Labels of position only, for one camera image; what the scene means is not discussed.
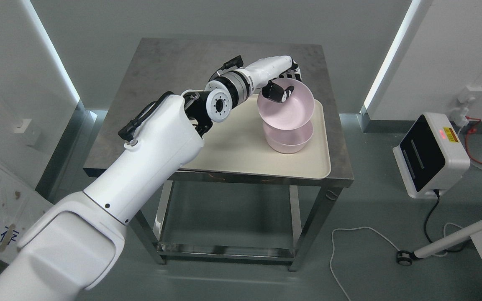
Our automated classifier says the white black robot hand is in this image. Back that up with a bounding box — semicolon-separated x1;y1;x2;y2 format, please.
244;56;302;103

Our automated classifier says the pink bowl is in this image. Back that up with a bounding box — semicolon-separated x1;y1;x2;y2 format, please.
263;121;314;154
256;78;315;131

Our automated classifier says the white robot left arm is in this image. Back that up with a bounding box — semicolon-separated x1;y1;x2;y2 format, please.
0;57;256;301

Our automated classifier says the beige plastic tray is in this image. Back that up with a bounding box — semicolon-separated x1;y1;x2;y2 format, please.
182;95;331;179

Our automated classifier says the stainless steel table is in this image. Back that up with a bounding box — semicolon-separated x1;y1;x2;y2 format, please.
84;38;354;272

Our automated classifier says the white black charging device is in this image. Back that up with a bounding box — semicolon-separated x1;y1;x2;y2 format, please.
392;112;471;199

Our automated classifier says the white wheeled stand leg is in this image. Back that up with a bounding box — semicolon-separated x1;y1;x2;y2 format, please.
396;220;482;265

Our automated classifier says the white sign with characters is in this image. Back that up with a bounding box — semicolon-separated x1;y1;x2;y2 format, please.
0;160;52;263

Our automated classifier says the white wall socket plug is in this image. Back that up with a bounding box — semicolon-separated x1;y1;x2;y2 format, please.
450;86;482;128

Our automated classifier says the black power cable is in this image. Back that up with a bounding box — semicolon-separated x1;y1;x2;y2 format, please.
423;189;469;252

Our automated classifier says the white cable on floor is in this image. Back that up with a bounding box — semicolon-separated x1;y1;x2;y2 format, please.
330;222;464;301

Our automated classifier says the white wall switch box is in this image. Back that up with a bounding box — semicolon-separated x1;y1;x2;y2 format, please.
14;118;34;135

